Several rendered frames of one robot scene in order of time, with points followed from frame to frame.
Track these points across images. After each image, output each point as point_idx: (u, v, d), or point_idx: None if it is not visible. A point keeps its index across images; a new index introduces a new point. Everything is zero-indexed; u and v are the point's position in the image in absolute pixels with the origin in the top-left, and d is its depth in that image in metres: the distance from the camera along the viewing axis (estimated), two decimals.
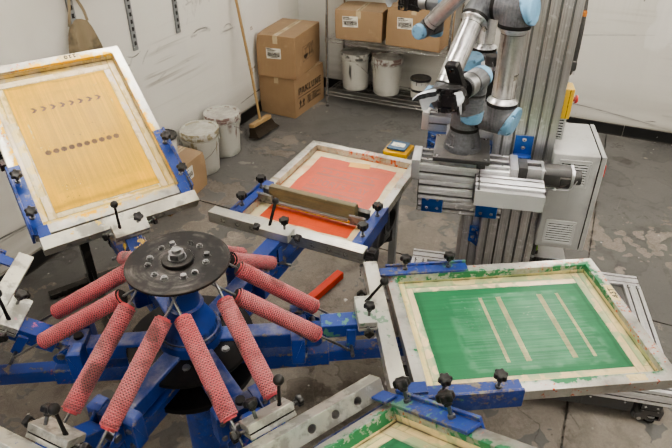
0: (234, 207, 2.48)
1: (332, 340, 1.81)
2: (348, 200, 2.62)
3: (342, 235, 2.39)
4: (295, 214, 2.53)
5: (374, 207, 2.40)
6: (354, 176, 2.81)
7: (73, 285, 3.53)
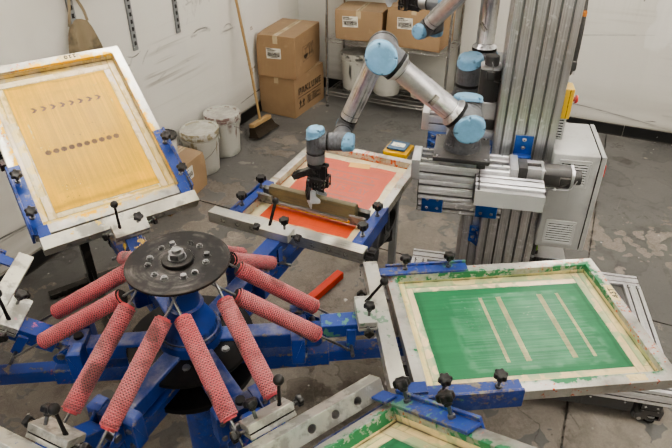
0: (234, 207, 2.48)
1: (332, 340, 1.81)
2: (348, 200, 2.62)
3: (342, 235, 2.39)
4: (295, 214, 2.53)
5: (374, 207, 2.40)
6: (354, 176, 2.81)
7: (73, 285, 3.53)
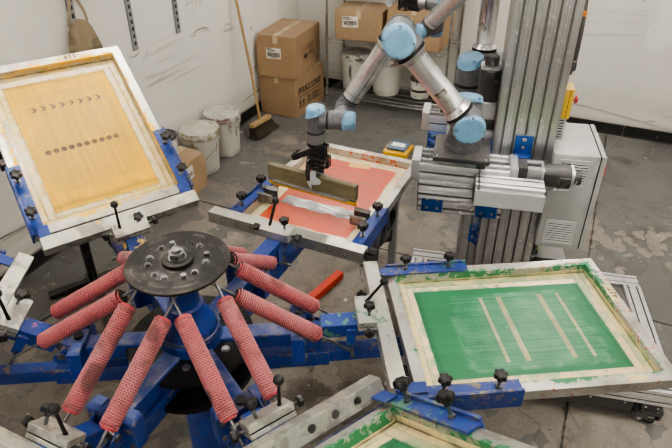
0: (234, 207, 2.48)
1: (332, 340, 1.81)
2: None
3: (342, 235, 2.39)
4: (295, 214, 2.53)
5: (374, 207, 2.40)
6: (354, 176, 2.81)
7: (73, 285, 3.53)
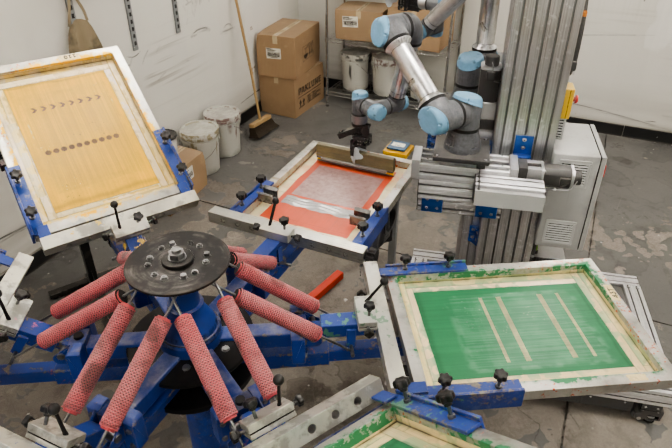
0: (234, 207, 2.48)
1: (332, 340, 1.81)
2: None
3: (342, 235, 2.39)
4: (295, 214, 2.53)
5: (374, 207, 2.40)
6: None
7: (73, 285, 3.53)
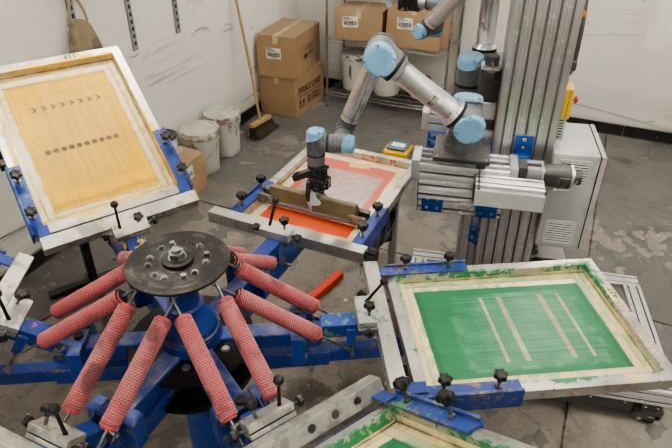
0: (234, 207, 2.48)
1: (332, 340, 1.81)
2: None
3: (342, 235, 2.39)
4: (295, 214, 2.53)
5: (374, 207, 2.40)
6: None
7: (73, 285, 3.53)
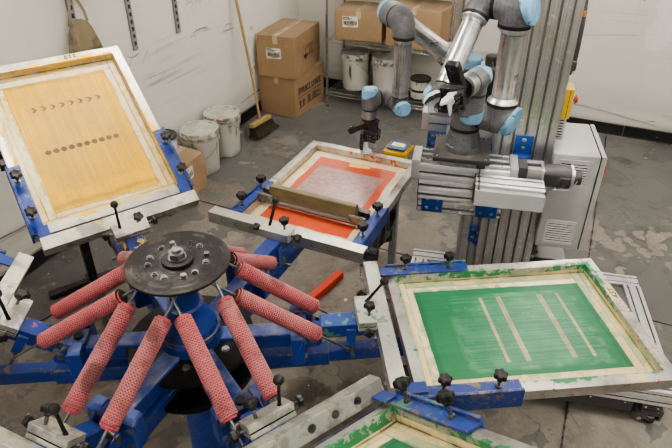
0: (234, 207, 2.48)
1: (332, 340, 1.81)
2: None
3: (342, 235, 2.39)
4: (295, 214, 2.53)
5: (374, 207, 2.40)
6: None
7: (73, 285, 3.53)
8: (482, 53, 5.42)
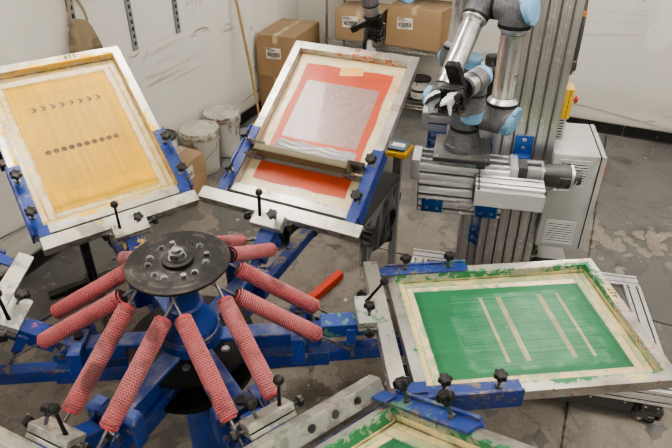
0: (224, 177, 2.35)
1: (332, 340, 1.81)
2: None
3: (339, 194, 2.26)
4: (288, 168, 2.37)
5: (367, 161, 2.19)
6: None
7: (73, 285, 3.53)
8: (482, 53, 5.42)
